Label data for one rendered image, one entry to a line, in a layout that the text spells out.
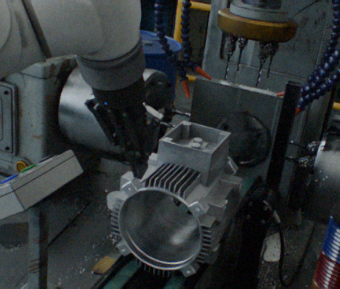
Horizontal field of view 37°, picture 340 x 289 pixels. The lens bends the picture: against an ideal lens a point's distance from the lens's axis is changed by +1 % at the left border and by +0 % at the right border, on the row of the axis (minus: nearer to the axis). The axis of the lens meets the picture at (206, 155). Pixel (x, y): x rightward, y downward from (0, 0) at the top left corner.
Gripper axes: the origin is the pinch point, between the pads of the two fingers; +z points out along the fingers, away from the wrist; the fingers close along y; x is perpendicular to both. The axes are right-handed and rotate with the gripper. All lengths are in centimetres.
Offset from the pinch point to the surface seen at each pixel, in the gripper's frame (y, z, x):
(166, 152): -2.7, 2.8, -5.1
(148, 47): 84, 112, -142
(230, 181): -13.8, 10.1, -7.8
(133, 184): -0.6, 2.0, 3.5
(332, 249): -34.3, -13.7, 12.8
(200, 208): -12.9, 2.6, 3.8
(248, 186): -11.1, 39.2, -26.8
